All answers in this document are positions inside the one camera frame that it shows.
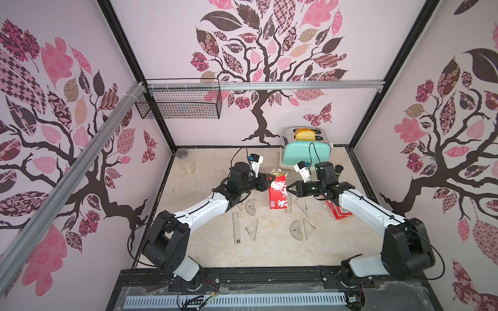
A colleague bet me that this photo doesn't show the clear triangle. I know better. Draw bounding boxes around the clear triangle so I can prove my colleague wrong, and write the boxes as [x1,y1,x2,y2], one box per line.
[294,198,309,217]
[303,218,316,241]

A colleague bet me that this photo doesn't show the red ruler set package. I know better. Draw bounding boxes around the red ruler set package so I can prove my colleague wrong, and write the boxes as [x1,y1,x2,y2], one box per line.
[268,169,289,209]
[325,200,353,220]

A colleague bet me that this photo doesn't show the clear straight ruler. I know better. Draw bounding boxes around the clear straight ruler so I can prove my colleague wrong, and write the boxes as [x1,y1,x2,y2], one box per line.
[285,196,293,215]
[232,212,241,245]

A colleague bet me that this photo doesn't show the clear protractor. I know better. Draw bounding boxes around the clear protractor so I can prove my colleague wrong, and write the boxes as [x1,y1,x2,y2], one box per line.
[245,199,256,216]
[289,220,303,241]

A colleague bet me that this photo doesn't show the clear triangle set square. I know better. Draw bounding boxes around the clear triangle set square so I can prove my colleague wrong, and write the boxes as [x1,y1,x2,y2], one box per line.
[245,219,259,242]

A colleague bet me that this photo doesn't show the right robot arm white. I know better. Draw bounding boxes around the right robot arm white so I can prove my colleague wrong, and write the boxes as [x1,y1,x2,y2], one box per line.
[287,161,437,285]

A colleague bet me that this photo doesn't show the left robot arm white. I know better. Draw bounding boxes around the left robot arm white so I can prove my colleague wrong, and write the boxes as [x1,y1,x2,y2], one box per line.
[140,162,276,287]

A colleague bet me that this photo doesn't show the mint green toaster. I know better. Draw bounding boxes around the mint green toaster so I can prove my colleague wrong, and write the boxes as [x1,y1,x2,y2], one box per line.
[279,127,332,169]

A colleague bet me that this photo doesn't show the yellow toast slice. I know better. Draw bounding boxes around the yellow toast slice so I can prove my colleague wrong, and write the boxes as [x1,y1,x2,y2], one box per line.
[294,128,316,141]

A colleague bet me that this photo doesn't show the clear glass jar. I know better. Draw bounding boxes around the clear glass jar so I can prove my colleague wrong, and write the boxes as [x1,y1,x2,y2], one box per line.
[175,148,195,175]

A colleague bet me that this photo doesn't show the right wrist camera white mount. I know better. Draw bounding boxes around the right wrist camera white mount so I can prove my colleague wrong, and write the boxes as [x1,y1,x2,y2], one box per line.
[293,161,311,183]

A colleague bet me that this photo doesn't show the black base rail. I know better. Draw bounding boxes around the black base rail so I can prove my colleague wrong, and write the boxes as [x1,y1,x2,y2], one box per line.
[116,266,394,290]

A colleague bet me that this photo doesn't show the aluminium rail back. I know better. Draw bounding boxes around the aluminium rail back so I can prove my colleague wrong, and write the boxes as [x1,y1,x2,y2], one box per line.
[147,80,385,91]

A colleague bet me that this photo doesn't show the aluminium rail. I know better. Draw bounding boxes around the aluminium rail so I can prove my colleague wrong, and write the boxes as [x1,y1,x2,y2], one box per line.
[1,82,147,294]
[147,80,385,91]

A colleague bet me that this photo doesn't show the white slotted cable duct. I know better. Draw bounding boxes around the white slotted cable duct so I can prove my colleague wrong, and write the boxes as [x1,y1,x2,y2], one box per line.
[121,292,347,310]

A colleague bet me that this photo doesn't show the black wire basket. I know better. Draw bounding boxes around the black wire basket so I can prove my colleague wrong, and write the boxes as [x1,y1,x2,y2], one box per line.
[135,78,223,119]

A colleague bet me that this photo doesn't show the aluminium rail left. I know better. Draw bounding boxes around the aluminium rail left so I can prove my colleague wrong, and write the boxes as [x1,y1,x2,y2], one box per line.
[1,82,147,294]

